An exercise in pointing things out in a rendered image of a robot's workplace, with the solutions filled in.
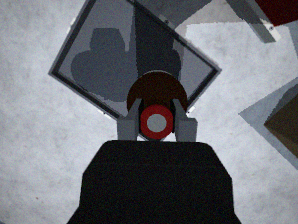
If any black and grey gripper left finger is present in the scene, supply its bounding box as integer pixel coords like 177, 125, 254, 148
117, 98, 144, 140

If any red crate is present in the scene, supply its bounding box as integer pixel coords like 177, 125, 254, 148
255, 0, 298, 27

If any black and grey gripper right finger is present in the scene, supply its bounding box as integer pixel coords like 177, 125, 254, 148
170, 99, 198, 142

